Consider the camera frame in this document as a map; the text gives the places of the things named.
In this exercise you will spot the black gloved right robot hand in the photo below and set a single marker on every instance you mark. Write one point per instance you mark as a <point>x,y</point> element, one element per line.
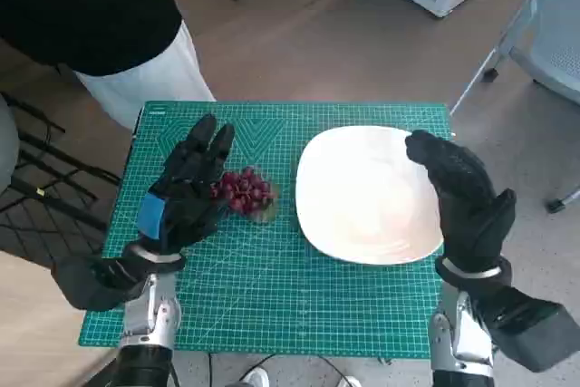
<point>471,206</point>

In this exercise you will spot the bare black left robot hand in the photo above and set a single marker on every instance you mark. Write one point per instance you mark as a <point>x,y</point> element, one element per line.
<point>190,196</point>

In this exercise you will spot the red toy grape bunch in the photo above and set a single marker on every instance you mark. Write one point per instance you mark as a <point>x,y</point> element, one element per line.
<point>244,187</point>

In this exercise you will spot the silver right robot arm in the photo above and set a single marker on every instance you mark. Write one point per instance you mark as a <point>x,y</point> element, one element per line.
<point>462,328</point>

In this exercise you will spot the white square plate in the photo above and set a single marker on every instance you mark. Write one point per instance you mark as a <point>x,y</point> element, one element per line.
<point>362,196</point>

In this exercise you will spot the green cutting mat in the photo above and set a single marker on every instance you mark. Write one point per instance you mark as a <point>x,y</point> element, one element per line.
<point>272,292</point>

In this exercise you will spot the grey mesh chair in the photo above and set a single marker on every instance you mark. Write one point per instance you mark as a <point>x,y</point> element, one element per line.
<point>557,42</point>

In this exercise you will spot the grey rounded seat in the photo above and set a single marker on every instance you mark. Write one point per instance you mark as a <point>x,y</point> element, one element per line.
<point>6,142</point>

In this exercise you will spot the white shoe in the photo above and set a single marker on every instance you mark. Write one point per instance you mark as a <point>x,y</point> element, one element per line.
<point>257,378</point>
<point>349,381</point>

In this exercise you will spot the light wooden desk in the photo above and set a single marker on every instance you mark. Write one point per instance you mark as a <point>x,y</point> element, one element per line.
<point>27,337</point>

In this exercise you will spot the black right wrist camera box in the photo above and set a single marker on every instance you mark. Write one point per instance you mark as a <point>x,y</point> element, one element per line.
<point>534,332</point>

